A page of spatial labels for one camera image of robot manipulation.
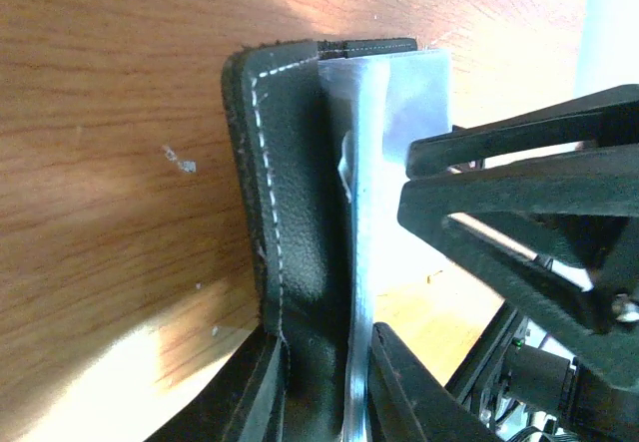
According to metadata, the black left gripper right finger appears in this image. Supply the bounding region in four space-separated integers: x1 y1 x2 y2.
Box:
367 322 499 442

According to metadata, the black card holder wallet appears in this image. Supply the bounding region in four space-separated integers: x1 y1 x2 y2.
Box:
221 36 453 442

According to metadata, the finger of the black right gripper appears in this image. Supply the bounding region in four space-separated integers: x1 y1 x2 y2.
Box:
406 84 638 178

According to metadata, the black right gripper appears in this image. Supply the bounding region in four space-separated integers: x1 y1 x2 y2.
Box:
398 147 638 441

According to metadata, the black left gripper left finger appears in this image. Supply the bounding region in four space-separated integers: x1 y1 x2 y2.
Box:
148 327 288 442

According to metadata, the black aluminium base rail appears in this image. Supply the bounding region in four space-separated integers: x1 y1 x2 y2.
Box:
444 302 528 429

